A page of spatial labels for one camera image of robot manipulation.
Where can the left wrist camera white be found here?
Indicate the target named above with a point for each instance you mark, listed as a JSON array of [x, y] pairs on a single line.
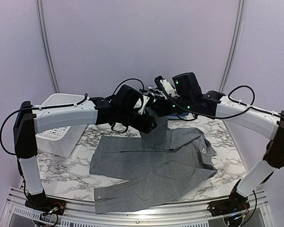
[[143, 103]]

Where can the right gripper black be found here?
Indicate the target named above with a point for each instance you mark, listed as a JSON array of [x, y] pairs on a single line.
[[162, 111]]

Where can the left wall aluminium profile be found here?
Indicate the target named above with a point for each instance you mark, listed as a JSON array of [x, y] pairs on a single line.
[[46, 46]]

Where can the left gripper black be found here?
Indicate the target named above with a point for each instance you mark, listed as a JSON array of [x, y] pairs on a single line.
[[145, 125]]

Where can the aluminium frame rail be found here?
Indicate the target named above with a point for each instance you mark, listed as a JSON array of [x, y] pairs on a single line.
[[82, 214]]

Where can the blue checked folded shirt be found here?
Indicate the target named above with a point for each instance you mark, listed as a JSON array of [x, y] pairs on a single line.
[[178, 116]]

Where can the grey long sleeve shirt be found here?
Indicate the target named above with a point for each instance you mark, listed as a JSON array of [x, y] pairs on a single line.
[[156, 168]]

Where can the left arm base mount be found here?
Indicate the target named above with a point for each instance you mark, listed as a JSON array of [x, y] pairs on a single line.
[[47, 205]]

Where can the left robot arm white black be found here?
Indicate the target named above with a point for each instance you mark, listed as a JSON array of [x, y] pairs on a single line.
[[55, 125]]

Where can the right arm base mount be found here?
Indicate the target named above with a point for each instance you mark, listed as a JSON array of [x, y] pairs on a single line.
[[234, 203]]

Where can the wall aluminium profile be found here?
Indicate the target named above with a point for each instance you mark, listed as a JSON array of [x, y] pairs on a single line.
[[234, 45], [46, 46]]

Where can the right wall aluminium profile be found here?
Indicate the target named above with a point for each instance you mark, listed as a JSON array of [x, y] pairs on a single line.
[[234, 45]]

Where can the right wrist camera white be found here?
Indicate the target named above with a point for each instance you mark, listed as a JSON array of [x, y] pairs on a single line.
[[164, 84]]

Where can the white plastic bin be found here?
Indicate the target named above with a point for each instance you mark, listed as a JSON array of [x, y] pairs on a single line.
[[60, 141]]

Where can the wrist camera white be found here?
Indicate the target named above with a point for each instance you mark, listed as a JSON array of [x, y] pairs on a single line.
[[164, 84], [143, 103]]

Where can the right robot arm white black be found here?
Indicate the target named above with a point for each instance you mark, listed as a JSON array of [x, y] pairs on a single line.
[[258, 133]]

